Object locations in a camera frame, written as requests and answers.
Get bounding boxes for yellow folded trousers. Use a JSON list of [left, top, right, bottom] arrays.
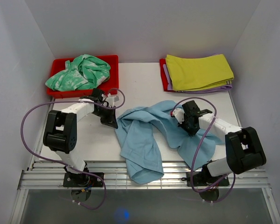
[[165, 54, 234, 91]]

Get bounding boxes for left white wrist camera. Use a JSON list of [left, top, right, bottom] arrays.
[[102, 94, 119, 108]]

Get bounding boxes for aluminium rail frame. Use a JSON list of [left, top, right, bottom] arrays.
[[10, 93, 280, 224]]

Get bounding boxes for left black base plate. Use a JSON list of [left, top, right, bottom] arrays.
[[62, 172, 104, 188]]

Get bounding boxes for red folded trousers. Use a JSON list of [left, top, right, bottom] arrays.
[[159, 58, 173, 92]]

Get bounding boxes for lilac folded trousers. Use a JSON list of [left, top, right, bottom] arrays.
[[162, 54, 233, 94]]

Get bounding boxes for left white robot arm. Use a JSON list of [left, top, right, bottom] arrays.
[[43, 89, 119, 187]]

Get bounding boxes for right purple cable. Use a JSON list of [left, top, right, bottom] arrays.
[[171, 97, 236, 204]]

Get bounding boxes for purple cable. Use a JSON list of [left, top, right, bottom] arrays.
[[171, 97, 236, 204], [21, 88, 126, 210]]

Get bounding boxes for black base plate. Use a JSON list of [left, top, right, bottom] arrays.
[[62, 172, 104, 188], [181, 172, 230, 187]]

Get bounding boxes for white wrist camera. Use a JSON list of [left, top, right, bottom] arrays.
[[171, 108, 185, 124], [102, 94, 119, 108]]

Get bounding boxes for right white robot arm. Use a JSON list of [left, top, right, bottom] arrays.
[[171, 100, 266, 187]]

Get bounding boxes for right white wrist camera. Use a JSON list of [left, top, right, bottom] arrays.
[[171, 108, 185, 124]]

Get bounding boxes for green white patterned trousers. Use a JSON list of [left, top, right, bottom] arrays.
[[45, 54, 111, 91]]

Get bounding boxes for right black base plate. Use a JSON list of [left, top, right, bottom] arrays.
[[181, 172, 230, 187]]

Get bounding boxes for light blue trousers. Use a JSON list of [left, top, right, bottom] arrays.
[[115, 100, 222, 184]]

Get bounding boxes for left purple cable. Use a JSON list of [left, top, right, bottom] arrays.
[[21, 88, 126, 210]]

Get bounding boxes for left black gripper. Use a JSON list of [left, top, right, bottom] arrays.
[[92, 105, 118, 129]]

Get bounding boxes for red plastic bin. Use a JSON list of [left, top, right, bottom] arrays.
[[45, 54, 119, 99]]

